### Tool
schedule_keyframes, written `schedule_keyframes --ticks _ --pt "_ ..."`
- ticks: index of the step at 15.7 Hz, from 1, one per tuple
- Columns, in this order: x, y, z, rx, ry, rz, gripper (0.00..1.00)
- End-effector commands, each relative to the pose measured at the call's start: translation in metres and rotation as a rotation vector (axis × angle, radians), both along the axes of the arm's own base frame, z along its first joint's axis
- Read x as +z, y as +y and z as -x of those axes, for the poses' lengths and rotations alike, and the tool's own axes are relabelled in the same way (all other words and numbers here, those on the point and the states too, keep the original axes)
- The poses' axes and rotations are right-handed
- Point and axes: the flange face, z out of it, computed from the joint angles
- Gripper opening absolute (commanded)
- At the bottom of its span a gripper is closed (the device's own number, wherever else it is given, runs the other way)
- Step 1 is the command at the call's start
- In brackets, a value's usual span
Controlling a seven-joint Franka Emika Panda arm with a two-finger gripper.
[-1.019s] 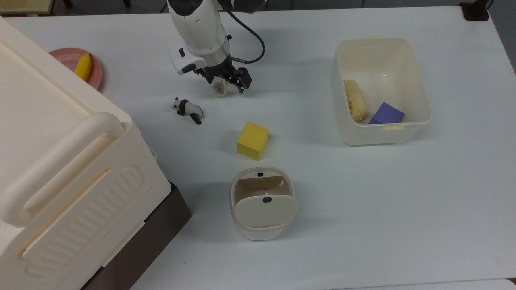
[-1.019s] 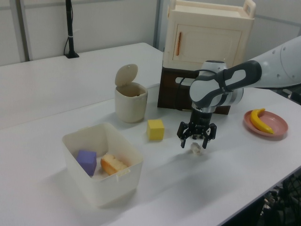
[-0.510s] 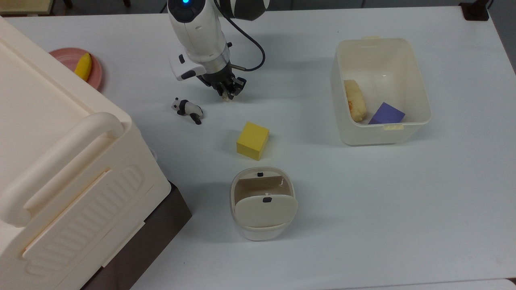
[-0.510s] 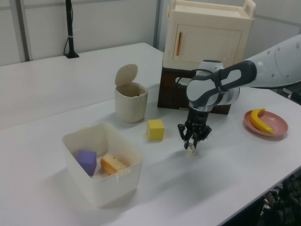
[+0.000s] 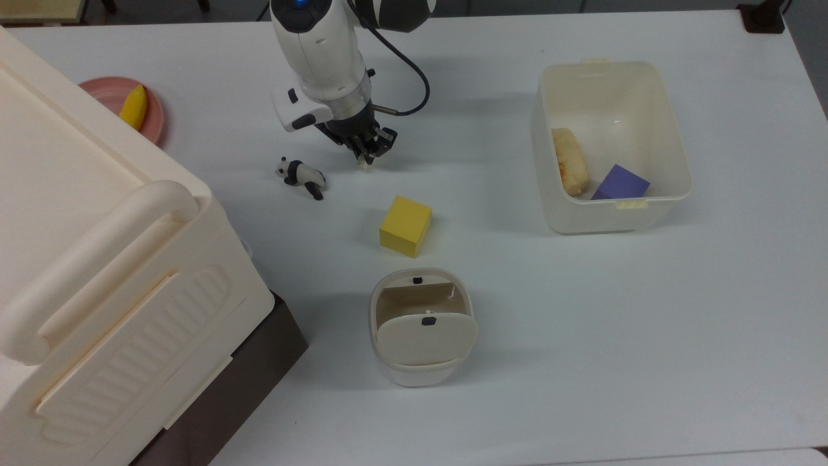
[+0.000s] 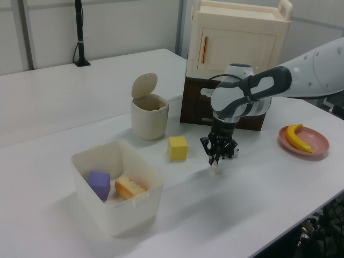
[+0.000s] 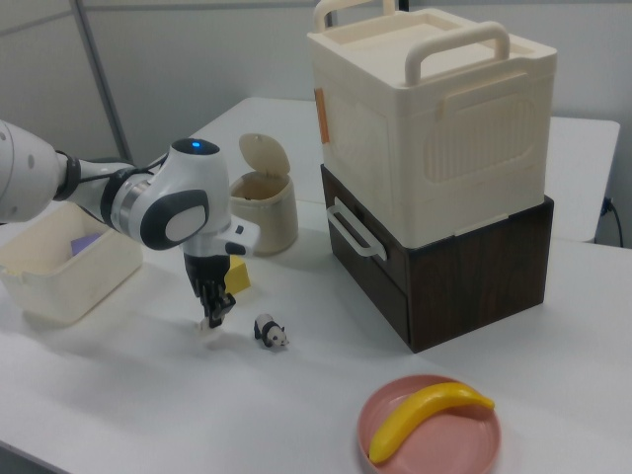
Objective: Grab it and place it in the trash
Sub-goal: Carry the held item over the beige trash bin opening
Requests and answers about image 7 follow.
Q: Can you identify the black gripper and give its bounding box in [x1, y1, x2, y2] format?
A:
[183, 250, 237, 330]

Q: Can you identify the beige trash can with lid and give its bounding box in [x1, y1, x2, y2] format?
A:
[227, 132, 299, 257]

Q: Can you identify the yellow foam cube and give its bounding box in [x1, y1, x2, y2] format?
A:
[225, 255, 251, 294]

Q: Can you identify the panda toy figure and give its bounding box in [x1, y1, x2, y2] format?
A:
[253, 313, 291, 352]

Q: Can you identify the purple block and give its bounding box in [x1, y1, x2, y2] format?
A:
[69, 233, 104, 259]

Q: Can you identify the cream open plastic bin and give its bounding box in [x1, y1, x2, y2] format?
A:
[0, 200, 145, 327]

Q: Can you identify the orange tag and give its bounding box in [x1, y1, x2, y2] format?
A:
[314, 88, 332, 146]

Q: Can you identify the yellow toy banana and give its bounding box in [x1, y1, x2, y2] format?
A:
[368, 381, 496, 464]

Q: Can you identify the dark brown wooden drawer cabinet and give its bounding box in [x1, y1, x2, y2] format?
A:
[319, 164, 555, 355]

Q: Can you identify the pink plate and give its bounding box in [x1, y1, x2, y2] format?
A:
[357, 373, 504, 474]

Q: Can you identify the cream drawer handle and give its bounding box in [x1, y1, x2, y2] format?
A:
[326, 197, 389, 260]

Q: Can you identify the grey partition post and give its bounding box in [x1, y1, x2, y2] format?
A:
[73, 0, 135, 165]

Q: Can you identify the cream storage box with handles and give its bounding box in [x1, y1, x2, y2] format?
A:
[306, 0, 559, 249]

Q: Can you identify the black cable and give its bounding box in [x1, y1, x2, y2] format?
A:
[601, 197, 625, 247]

